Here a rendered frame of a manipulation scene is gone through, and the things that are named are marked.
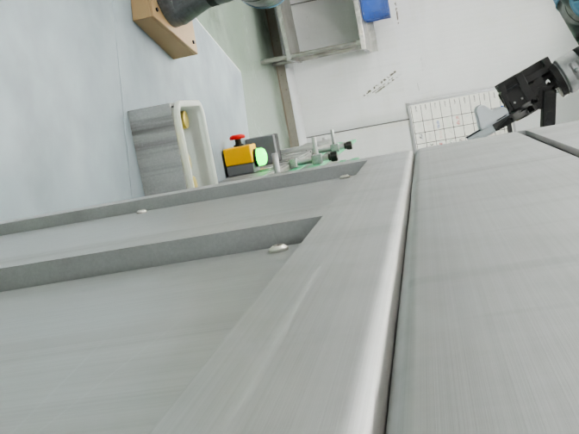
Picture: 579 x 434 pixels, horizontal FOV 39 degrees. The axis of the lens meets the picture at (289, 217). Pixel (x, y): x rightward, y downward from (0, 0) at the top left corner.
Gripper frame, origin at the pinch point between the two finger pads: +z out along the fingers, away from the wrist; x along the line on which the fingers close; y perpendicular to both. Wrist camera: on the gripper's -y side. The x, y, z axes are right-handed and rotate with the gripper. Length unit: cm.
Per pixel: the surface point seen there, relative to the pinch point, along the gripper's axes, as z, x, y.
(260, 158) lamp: 46, -29, 20
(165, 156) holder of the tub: 48, 32, 26
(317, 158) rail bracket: 36, -47, 13
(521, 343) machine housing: 6, 156, 7
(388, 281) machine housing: 9, 149, 8
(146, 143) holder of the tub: 50, 32, 30
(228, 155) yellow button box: 52, -28, 24
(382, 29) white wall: 5, -585, 86
